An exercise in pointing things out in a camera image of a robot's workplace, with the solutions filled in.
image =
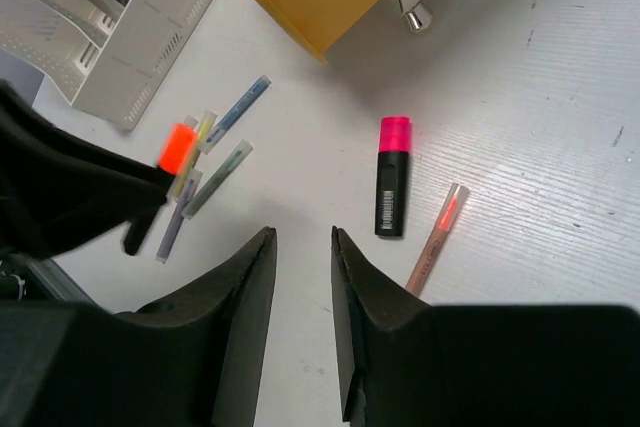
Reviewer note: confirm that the orange slim pastel pen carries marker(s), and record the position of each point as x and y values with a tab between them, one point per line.
448	214

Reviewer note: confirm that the purple slim pastel pen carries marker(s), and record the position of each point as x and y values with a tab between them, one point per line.
177	218

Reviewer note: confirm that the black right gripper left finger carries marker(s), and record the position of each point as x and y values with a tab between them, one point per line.
191	358

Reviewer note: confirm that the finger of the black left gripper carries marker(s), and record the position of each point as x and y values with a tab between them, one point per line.
59	192

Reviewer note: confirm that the green slim pastel pen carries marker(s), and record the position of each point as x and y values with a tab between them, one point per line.
229	165

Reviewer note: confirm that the pink cap black highlighter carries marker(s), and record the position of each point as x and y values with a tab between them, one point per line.
392	176

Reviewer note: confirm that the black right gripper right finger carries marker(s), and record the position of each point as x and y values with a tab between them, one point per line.
403	362

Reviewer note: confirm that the yellow slim pastel pen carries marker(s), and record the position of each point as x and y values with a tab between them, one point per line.
203	127

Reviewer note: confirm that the white perforated file organizer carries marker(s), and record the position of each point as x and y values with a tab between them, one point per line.
109	67

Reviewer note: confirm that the blue slim pastel pen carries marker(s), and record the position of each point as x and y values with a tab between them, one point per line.
235	113

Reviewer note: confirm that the orange cap black highlighter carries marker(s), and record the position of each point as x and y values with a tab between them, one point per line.
179	144

